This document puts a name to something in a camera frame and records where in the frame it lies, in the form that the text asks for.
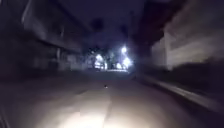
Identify street lamps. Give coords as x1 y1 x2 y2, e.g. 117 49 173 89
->
93 45 134 70

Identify pale building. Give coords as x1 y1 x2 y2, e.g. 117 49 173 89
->
149 0 224 72

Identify dark building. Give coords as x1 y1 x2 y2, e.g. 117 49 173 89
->
0 0 91 79

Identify pale concrete kerb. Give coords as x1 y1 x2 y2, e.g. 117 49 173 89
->
134 73 224 114

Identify grey asphalt road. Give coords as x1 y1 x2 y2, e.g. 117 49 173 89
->
0 69 224 128

